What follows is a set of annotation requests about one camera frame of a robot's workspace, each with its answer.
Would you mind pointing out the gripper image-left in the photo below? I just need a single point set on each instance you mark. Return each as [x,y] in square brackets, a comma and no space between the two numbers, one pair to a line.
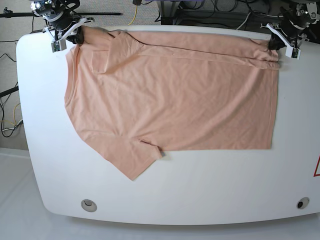
[68,28]

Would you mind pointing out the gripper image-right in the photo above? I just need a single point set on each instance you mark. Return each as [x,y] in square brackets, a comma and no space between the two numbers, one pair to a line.
[285,35]

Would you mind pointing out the peach pink T-shirt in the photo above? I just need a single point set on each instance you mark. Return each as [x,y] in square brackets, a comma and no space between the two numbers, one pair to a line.
[131,96]

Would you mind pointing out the black tripod stand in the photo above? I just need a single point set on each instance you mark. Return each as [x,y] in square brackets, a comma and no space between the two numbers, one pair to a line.
[11,14]

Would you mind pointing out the red triangle table marking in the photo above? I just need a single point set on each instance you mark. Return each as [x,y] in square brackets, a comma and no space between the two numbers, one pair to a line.
[317,169]

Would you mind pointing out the dark right table grommet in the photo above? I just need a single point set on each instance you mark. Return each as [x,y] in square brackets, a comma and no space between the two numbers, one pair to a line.
[303,203]

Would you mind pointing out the silver left table grommet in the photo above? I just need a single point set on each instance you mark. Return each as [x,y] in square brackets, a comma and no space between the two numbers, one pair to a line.
[88,205]

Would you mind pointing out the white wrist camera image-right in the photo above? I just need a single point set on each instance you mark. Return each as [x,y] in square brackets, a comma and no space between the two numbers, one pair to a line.
[293,52]

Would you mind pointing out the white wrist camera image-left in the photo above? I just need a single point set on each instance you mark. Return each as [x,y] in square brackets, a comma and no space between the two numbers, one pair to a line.
[59,45]

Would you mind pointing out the grey robot base frame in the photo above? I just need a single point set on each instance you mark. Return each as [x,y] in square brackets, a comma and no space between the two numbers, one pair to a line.
[174,12]

